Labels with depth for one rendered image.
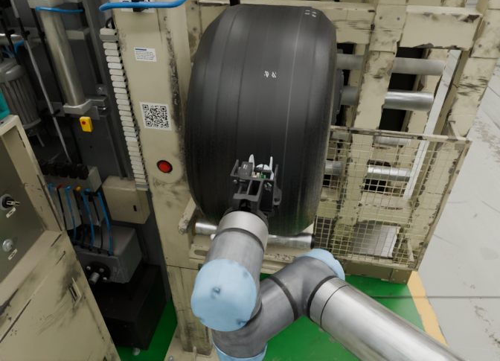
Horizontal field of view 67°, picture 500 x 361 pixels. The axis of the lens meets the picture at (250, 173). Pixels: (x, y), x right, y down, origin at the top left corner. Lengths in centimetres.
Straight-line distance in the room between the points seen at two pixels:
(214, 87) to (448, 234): 207
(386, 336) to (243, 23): 64
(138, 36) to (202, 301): 64
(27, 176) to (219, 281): 76
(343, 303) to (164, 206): 77
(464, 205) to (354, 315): 239
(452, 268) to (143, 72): 197
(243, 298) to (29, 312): 81
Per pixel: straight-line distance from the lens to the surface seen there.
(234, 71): 77
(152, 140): 105
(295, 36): 81
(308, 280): 58
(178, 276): 144
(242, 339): 54
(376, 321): 52
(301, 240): 107
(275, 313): 56
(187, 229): 106
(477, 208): 290
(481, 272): 249
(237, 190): 61
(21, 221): 116
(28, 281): 116
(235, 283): 46
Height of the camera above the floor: 170
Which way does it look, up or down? 38 degrees down
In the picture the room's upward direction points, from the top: straight up
